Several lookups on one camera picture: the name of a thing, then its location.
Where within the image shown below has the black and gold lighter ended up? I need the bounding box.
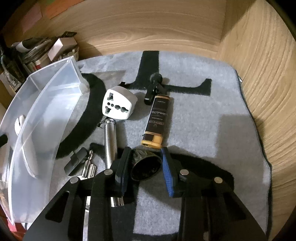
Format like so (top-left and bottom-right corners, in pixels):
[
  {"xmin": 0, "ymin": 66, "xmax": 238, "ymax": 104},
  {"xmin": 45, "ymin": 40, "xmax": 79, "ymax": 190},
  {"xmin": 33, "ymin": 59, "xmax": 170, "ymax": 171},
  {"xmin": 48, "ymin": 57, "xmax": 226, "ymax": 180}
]
[{"xmin": 141, "ymin": 95, "xmax": 170, "ymax": 149}]

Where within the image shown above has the white travel plug adapter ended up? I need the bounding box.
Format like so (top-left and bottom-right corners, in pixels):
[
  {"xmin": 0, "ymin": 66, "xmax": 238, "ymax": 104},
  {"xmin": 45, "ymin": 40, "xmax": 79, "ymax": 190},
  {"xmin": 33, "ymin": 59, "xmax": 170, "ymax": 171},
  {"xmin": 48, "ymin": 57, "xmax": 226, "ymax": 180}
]
[{"xmin": 102, "ymin": 86, "xmax": 137, "ymax": 120}]

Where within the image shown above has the clear plastic storage bin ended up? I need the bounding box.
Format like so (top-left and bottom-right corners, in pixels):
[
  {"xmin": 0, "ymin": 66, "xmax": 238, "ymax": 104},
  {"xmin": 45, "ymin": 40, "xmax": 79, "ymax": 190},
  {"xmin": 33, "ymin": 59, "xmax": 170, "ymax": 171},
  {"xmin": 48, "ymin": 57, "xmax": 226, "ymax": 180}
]
[{"xmin": 1, "ymin": 57, "xmax": 89, "ymax": 223}]

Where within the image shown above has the step drill bit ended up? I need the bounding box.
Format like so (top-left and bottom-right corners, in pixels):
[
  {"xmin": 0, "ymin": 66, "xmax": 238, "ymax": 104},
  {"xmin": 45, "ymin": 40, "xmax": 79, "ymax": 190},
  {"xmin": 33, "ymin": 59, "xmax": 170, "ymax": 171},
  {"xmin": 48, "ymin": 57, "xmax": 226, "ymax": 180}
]
[{"xmin": 82, "ymin": 150, "xmax": 96, "ymax": 178}]

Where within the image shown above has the silver metal cylinder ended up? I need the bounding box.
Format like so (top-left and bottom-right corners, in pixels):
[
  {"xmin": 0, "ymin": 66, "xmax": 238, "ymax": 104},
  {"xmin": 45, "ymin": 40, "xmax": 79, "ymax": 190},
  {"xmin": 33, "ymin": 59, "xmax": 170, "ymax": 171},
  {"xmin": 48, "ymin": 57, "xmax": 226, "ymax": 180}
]
[{"xmin": 103, "ymin": 117, "xmax": 125, "ymax": 207}]

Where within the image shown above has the grey felt mat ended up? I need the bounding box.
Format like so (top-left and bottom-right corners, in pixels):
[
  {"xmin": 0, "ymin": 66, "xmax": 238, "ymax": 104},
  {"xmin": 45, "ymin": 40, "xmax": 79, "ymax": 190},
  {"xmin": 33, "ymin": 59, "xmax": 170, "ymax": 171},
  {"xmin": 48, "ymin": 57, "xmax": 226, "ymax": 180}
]
[{"xmin": 49, "ymin": 51, "xmax": 271, "ymax": 233}]

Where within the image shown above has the black clip tool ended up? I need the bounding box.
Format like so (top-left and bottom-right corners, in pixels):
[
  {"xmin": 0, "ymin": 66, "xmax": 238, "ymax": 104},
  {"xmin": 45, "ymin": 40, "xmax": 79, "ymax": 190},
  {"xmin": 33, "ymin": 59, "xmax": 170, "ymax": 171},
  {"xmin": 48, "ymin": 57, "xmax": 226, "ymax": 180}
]
[{"xmin": 144, "ymin": 73, "xmax": 167, "ymax": 105}]

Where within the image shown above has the white handheld massager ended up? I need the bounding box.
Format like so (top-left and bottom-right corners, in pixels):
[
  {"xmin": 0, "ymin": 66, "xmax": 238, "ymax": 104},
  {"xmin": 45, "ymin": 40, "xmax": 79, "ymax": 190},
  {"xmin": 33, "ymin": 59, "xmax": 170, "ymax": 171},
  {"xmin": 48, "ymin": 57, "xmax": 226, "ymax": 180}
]
[{"xmin": 21, "ymin": 123, "xmax": 39, "ymax": 179}]

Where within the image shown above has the small white cardboard box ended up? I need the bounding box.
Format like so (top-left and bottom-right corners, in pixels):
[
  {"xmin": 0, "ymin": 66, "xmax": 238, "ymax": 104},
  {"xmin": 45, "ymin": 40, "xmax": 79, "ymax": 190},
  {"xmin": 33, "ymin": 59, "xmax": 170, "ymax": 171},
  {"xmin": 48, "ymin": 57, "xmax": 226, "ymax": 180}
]
[{"xmin": 48, "ymin": 37, "xmax": 77, "ymax": 62}]

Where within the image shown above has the stack of books and papers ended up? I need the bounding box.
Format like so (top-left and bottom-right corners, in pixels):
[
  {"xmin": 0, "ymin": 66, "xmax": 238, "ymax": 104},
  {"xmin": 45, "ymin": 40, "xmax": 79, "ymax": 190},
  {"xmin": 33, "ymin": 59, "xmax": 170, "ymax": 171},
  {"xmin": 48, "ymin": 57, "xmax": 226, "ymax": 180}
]
[{"xmin": 11, "ymin": 37, "xmax": 79, "ymax": 73}]

